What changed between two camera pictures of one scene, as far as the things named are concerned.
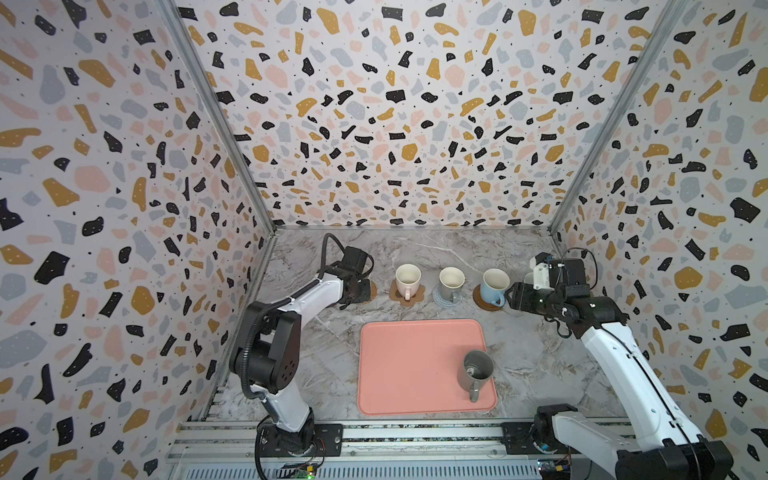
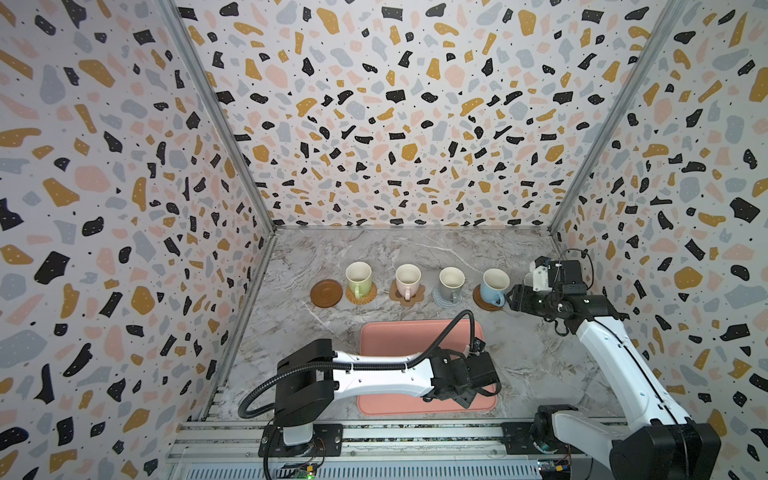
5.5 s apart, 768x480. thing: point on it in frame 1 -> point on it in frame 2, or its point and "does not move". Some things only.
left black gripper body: (360, 292) -> (466, 394)
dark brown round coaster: (481, 302) does not move
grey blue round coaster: (436, 295) does not move
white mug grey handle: (451, 282) does not move
